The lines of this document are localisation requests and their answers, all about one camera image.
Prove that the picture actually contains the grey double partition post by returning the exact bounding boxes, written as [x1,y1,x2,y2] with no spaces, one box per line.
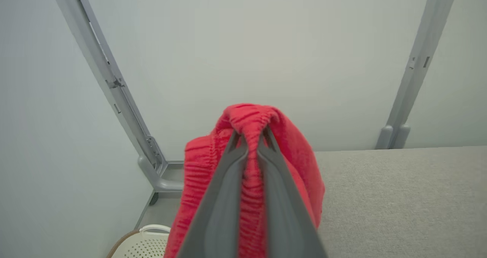
[375,0,461,150]

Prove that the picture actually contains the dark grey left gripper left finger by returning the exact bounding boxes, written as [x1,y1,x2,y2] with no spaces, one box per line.
[176,130,250,258]

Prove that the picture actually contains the red shorts with white stripe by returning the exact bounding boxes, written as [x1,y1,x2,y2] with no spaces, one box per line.
[164,103,326,258]

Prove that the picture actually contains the cream perforated laundry basket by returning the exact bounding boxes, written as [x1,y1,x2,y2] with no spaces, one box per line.
[107,225,172,258]

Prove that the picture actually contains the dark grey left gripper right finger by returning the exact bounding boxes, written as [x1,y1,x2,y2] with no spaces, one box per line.
[257,126,329,258]

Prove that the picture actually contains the grey fabric sofa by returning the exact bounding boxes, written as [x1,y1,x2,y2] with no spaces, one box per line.
[314,146,487,258]

